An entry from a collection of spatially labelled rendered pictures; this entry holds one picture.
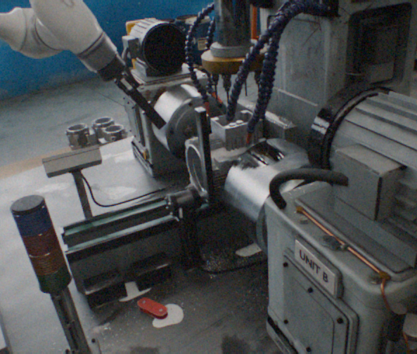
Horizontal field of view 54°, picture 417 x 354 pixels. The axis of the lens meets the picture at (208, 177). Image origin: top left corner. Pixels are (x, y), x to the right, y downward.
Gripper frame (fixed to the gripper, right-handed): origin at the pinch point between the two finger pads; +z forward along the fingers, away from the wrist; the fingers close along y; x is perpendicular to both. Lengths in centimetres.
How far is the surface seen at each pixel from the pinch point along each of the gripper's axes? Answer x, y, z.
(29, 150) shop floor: 105, 314, 77
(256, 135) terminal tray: -18.0, -11.3, 20.2
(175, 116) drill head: -5.7, 15.1, 11.6
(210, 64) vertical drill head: -19.5, -8.7, -4.4
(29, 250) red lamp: 34, -38, -14
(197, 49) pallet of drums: -129, 464, 175
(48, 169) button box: 33.5, 13.3, -4.4
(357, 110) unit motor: -22, -61, -6
